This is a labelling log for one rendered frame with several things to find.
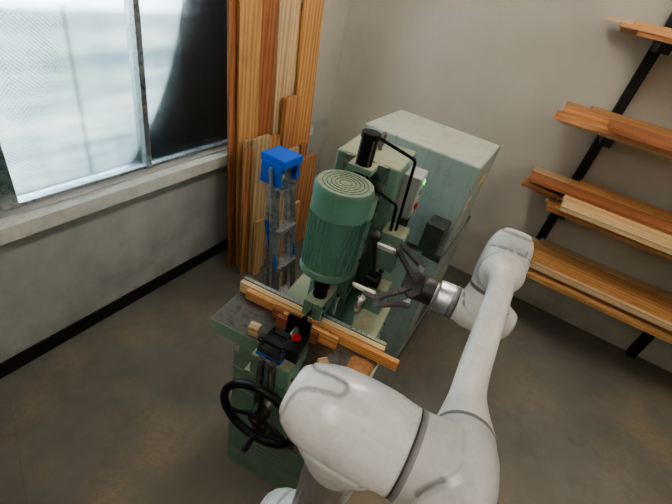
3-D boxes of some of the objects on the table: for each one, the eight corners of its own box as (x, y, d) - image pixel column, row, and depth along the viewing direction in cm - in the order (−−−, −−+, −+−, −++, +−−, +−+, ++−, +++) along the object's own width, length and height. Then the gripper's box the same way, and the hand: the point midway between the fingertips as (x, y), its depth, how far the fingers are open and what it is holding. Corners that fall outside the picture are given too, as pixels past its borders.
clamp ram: (275, 343, 137) (278, 325, 131) (286, 329, 142) (289, 312, 137) (298, 354, 135) (302, 337, 129) (308, 340, 140) (312, 323, 135)
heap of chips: (338, 379, 130) (340, 374, 129) (352, 354, 140) (354, 349, 139) (362, 391, 128) (364, 386, 127) (374, 365, 138) (376, 360, 137)
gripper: (415, 337, 107) (344, 305, 112) (448, 259, 114) (380, 231, 119) (418, 333, 100) (343, 298, 105) (453, 250, 107) (381, 221, 112)
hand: (366, 264), depth 112 cm, fingers open, 13 cm apart
